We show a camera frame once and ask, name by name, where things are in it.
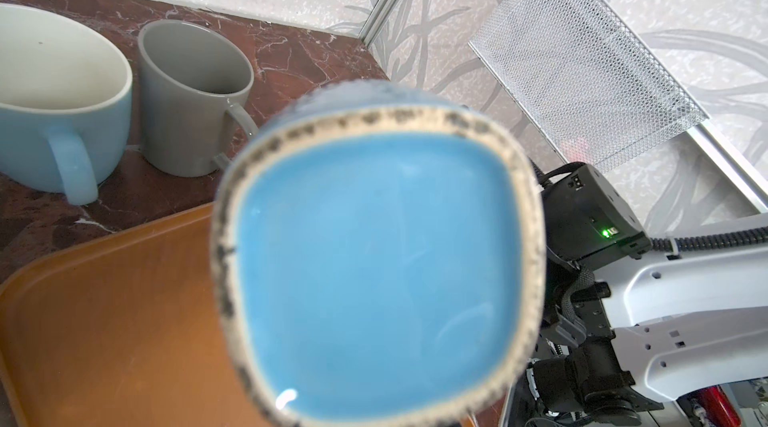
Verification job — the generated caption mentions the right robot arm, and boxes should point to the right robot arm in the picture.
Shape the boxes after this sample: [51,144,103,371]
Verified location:
[528,162,767,425]

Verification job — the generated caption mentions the blue speckled mug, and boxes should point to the blue speckled mug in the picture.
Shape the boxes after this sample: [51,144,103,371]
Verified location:
[210,80,546,426]

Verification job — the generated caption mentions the orange rubber tray mat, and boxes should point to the orange rubber tray mat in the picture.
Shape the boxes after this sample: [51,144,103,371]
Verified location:
[1,205,265,426]

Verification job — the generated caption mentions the white wire basket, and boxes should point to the white wire basket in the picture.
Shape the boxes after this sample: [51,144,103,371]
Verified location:
[469,0,709,171]

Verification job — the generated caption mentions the light blue mug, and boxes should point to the light blue mug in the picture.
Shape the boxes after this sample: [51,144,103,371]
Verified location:
[1,3,133,205]

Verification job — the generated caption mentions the grey mug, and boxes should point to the grey mug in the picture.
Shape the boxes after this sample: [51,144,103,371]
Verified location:
[138,20,258,177]

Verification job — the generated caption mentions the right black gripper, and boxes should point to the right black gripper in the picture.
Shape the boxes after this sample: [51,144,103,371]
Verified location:
[540,259,614,349]

